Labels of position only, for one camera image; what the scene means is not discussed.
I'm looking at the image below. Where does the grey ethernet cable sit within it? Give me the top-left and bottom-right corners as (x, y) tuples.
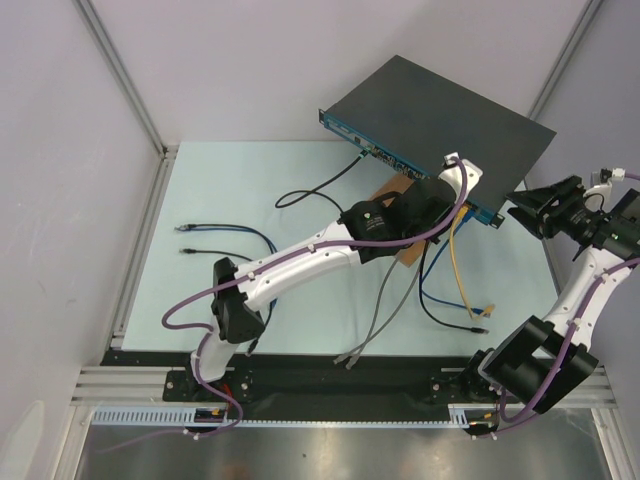
(331, 249), (426, 364)
(345, 258), (398, 370)

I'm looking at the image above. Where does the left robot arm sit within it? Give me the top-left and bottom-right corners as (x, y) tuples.
(184, 177), (470, 400)

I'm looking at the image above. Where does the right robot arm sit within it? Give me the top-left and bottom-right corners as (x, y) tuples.
(460, 168), (639, 424)

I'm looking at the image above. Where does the wooden base board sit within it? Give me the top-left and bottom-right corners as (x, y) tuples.
(370, 173), (429, 268)

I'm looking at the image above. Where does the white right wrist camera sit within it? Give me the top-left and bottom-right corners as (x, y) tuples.
(587, 168), (626, 202)

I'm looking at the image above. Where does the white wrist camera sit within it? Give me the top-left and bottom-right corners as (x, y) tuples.
(438, 152), (483, 197)
(587, 168), (626, 202)

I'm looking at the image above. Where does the blue ethernet cable plugged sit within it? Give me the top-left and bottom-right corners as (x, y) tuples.
(418, 209), (489, 319)

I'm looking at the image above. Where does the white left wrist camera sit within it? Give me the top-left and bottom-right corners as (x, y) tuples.
(438, 152), (483, 197)

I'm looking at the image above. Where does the yellow ethernet cable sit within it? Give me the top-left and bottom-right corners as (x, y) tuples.
(449, 205), (497, 321)

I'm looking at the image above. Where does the black ethernet cable plugged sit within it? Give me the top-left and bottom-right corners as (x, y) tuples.
(418, 239), (488, 335)

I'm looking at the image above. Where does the grey ethernet cable plugged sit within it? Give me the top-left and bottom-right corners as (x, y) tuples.
(331, 249), (426, 364)

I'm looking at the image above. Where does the blue-faced black network switch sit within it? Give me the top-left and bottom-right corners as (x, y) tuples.
(319, 55), (556, 228)

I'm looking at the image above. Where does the right aluminium frame post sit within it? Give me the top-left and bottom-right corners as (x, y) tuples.
(527, 0), (606, 121)

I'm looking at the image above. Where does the aluminium frame post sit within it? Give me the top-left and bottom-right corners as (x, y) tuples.
(527, 0), (606, 121)
(72, 0), (176, 159)

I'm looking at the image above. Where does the white slotted cable duct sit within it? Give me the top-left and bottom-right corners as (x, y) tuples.
(91, 404), (495, 429)

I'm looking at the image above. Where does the black cable teal plug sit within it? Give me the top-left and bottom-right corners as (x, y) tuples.
(274, 150), (368, 213)

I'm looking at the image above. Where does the blue loose ethernet cable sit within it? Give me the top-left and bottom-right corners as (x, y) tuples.
(173, 223), (279, 307)

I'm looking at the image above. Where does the black loose ethernet cable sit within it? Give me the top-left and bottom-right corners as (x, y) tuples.
(178, 246), (276, 357)

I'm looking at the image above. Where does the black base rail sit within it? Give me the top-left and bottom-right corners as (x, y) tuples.
(101, 350), (498, 423)

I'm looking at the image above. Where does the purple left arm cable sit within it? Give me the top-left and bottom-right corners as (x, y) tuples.
(161, 155), (471, 441)

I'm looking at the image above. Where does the aluminium front frame rail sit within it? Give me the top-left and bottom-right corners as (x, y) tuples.
(71, 366), (617, 408)

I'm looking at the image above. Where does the left aluminium frame post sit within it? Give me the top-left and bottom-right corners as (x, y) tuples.
(72, 0), (176, 159)

